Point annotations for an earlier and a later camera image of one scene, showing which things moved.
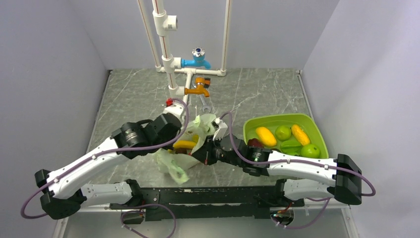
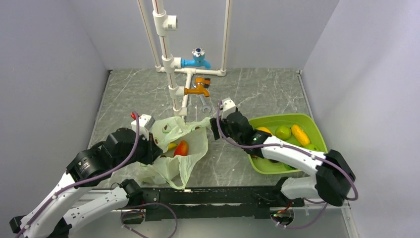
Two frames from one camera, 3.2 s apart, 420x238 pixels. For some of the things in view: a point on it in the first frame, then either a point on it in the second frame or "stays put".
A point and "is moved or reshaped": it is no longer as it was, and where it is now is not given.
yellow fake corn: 300,134 stays put
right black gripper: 204,153 to 214,128
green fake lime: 283,133 stays put
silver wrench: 205,105 stays put
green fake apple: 310,150 stays put
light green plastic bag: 176,164 is moved or reshaped
